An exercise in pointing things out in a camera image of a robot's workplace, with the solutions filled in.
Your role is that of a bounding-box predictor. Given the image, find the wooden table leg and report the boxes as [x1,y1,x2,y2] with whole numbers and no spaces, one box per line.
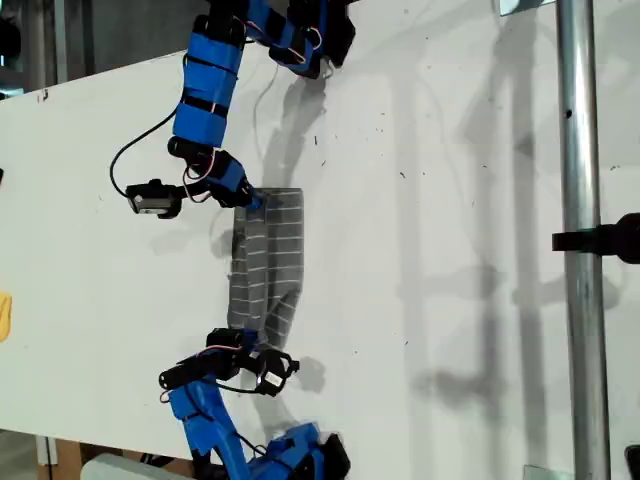
[53,440,84,480]

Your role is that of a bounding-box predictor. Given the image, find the white box under table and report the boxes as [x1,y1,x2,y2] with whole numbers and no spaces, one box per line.
[79,452,199,480]

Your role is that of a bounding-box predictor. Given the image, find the black camera cable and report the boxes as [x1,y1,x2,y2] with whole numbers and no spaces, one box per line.
[109,119,176,197]
[214,378,261,396]

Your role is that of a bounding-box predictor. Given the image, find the black post clamp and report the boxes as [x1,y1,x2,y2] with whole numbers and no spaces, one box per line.
[551,212,640,266]

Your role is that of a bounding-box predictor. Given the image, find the grey metal frame bar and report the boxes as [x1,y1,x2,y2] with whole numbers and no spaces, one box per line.
[53,0,69,84]

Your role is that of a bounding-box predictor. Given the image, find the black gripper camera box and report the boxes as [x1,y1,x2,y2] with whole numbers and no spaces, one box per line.
[253,349,301,398]
[124,179,177,220]

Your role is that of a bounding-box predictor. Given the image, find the yellow object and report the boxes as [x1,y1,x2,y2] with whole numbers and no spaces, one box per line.
[0,291,14,344]

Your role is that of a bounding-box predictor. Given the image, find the dark round object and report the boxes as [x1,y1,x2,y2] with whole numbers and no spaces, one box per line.
[0,17,22,62]

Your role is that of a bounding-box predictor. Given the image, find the short black camera stalk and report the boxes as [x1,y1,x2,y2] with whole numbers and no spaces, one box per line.
[172,182,211,202]

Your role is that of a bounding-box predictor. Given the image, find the grey white-striped towel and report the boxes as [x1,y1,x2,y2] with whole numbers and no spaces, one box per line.
[226,187,307,352]

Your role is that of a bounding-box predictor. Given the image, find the steel post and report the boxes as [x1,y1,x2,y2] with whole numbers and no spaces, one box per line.
[554,0,613,480]

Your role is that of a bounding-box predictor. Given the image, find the white table leg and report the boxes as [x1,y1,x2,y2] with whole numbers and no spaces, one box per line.
[35,435,59,467]

